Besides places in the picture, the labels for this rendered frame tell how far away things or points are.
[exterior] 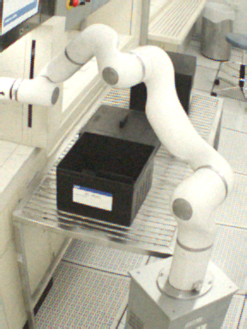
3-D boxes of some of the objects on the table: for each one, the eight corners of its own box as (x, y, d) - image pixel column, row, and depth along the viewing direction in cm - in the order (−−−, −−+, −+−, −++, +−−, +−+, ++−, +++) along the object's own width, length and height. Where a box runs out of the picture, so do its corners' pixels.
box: (188, 123, 271) (192, 75, 258) (126, 112, 275) (129, 64, 262) (194, 98, 295) (196, 56, 281) (138, 88, 299) (141, 46, 286)
